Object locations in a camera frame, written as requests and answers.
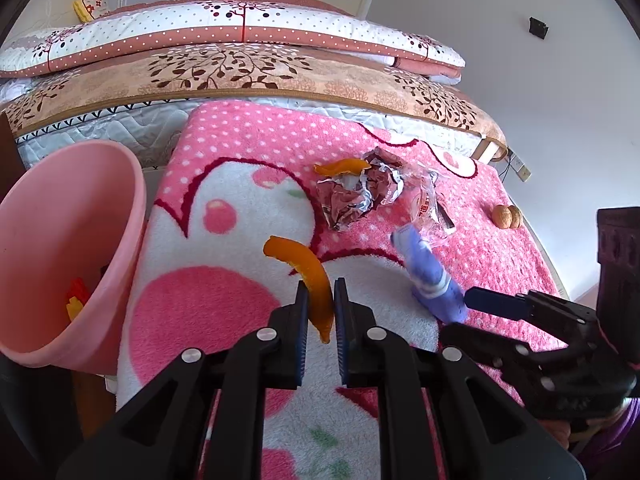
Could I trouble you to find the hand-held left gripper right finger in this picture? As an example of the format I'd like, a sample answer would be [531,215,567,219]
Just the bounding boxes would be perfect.
[334,277,586,480]

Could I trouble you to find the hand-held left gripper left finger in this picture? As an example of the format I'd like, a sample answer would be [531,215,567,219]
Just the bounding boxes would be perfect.
[55,280,311,480]

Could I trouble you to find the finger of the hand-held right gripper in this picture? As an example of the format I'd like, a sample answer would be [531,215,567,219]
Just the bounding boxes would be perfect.
[440,322,568,406]
[464,287,598,343]

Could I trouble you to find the purple plastic wrapper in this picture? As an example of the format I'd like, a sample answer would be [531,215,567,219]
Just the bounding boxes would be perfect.
[390,224,470,323]

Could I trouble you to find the large orange peel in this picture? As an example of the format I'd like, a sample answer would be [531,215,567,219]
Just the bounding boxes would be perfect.
[263,235,333,345]

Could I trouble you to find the red foam net sleeve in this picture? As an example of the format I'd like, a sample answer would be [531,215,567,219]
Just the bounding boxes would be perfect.
[67,277,93,303]

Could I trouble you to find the pink plastic bin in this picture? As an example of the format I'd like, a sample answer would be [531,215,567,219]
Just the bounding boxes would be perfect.
[0,141,148,376]

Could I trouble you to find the person's right forearm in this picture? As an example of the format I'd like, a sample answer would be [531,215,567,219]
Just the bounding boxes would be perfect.
[575,395,640,480]

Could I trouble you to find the pink polka dot printed blanket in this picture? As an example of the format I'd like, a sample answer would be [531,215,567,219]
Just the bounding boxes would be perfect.
[115,100,568,480]

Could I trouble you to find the clear plastic wrapper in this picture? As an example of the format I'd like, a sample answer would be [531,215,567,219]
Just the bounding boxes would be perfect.
[400,167,456,248]

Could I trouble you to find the crumpled brown foil wrapper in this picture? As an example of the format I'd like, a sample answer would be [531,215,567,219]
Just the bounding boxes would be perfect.
[316,147,406,233]

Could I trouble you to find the dark carved wooden furniture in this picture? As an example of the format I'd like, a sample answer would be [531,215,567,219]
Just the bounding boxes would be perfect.
[596,206,640,361]

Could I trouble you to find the small orange peel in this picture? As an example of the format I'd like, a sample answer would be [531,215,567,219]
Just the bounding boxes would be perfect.
[312,158,371,177]

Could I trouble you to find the beige leaf print blanket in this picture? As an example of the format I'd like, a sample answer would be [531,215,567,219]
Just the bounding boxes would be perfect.
[0,42,506,148]

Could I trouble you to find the black furniture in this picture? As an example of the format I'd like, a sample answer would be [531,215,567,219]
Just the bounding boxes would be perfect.
[0,355,118,480]

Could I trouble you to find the white quilted mattress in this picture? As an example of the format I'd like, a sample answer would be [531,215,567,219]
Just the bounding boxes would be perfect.
[0,80,483,171]

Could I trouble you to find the folded dotted quilt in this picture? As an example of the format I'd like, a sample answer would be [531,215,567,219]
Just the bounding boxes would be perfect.
[0,0,466,86]

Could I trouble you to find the brown wooden nightstand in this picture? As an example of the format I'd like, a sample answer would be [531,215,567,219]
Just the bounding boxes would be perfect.
[0,110,26,176]

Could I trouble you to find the yellow floral pillow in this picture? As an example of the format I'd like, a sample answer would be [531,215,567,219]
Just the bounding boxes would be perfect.
[72,0,111,23]

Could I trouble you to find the wall power outlet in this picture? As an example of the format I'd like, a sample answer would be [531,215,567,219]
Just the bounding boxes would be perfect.
[507,152,532,181]

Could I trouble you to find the white bed frame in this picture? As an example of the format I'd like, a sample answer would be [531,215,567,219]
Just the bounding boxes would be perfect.
[472,137,508,163]

